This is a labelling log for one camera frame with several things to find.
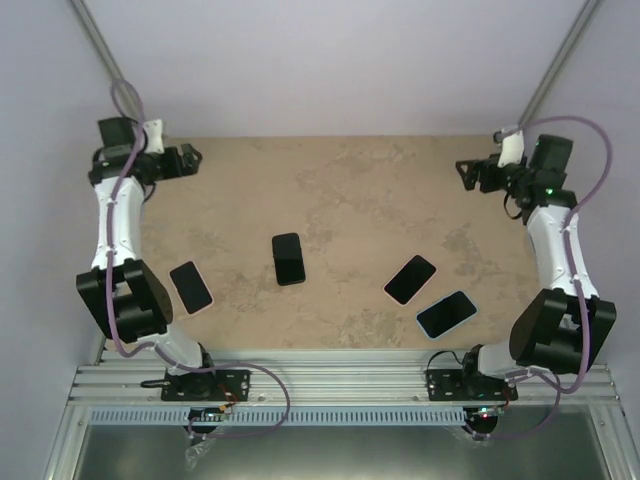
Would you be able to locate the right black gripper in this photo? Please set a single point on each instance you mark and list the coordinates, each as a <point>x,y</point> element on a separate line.
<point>486,166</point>

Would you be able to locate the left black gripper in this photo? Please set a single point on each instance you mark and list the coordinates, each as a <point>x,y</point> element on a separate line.
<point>188,158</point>

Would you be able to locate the light pink phone case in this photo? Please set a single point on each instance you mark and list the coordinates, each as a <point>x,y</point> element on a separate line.
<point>191,288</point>

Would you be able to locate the phone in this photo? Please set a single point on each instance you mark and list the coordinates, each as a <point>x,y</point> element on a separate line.
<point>410,279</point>
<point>288,259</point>
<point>446,314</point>

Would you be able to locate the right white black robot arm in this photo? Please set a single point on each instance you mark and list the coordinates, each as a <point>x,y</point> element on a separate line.
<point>564,327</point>

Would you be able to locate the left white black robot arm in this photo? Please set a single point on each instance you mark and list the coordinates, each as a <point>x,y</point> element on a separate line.
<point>127,300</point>

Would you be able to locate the phone in pink case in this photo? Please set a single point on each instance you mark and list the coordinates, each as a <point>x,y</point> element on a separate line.
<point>410,279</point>

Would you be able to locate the phone in blue case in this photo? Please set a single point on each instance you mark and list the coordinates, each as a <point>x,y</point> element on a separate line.
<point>446,314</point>

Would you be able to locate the right small circuit board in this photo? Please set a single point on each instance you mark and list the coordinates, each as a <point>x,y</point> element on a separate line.
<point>488,411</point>

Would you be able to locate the small circuit board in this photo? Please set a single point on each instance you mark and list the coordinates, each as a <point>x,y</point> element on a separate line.
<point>488,411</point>
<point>216,414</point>

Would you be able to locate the left small circuit board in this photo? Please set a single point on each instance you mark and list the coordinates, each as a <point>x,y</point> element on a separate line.
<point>216,414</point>

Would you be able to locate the clear plastic bag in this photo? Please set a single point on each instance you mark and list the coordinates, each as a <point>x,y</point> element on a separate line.
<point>199,446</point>

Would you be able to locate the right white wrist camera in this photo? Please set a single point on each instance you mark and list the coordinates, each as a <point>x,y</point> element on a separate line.
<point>511,143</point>

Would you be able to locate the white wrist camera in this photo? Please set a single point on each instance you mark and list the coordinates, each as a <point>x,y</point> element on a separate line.
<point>154,137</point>
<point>511,143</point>

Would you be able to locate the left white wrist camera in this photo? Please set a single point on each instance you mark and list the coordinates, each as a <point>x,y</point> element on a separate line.
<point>154,137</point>

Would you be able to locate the left aluminium corner post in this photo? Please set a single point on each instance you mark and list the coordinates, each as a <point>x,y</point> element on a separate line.
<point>96,39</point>

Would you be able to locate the aluminium corner post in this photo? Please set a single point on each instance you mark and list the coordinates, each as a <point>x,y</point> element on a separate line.
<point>96,39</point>
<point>568,45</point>

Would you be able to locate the right aluminium corner post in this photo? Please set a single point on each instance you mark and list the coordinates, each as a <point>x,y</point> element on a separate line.
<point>568,45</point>

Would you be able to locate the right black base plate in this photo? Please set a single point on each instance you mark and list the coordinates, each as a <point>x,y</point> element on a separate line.
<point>455,385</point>

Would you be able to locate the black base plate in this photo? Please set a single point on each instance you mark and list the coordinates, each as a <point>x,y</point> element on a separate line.
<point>455,385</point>
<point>221,386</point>

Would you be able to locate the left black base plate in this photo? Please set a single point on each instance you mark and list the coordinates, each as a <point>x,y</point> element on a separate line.
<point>221,386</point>

